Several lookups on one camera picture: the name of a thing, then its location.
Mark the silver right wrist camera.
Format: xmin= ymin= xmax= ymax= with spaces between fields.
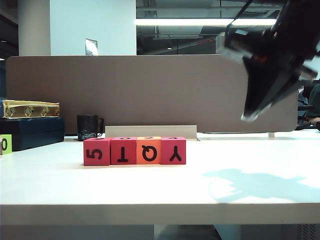
xmin=216 ymin=31 xmax=253 ymax=63

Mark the framed wall sign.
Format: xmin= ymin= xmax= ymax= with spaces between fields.
xmin=84 ymin=38 xmax=98 ymax=56

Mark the beige cable tray strip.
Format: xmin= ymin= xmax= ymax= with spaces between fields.
xmin=104 ymin=125 xmax=198 ymax=140

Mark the black mug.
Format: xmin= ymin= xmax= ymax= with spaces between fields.
xmin=76 ymin=114 xmax=105 ymax=141

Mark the pink foam block digit 5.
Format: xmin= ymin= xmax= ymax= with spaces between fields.
xmin=83 ymin=137 xmax=111 ymax=167

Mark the white ceiling light strip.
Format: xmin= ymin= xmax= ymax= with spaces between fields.
xmin=135 ymin=17 xmax=278 ymax=27

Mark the green foam block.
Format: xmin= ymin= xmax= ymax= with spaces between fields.
xmin=0 ymin=134 xmax=13 ymax=156

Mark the yellow patterned box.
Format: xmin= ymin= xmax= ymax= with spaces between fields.
xmin=1 ymin=99 xmax=61 ymax=119

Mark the brown desk divider panel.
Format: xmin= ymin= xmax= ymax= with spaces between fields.
xmin=5 ymin=54 xmax=299 ymax=134

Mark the pink foam block letter T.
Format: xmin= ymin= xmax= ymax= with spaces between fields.
xmin=109 ymin=136 xmax=138 ymax=166

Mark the pink foam block letter Y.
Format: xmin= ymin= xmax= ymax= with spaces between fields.
xmin=160 ymin=136 xmax=187 ymax=165

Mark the dark blue case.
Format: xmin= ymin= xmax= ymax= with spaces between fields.
xmin=0 ymin=116 xmax=65 ymax=152

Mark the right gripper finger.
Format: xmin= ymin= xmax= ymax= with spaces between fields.
xmin=254 ymin=71 xmax=305 ymax=118
xmin=241 ymin=59 xmax=292 ymax=123

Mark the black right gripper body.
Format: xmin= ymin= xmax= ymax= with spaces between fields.
xmin=239 ymin=27 xmax=320 ymax=78

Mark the person in dark green top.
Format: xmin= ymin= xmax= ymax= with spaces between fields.
xmin=305 ymin=82 xmax=320 ymax=132

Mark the black right camera cable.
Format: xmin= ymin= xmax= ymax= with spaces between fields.
xmin=226 ymin=0 xmax=255 ymax=33

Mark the orange foam block letter Q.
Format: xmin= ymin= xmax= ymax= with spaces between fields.
xmin=136 ymin=136 xmax=162 ymax=165

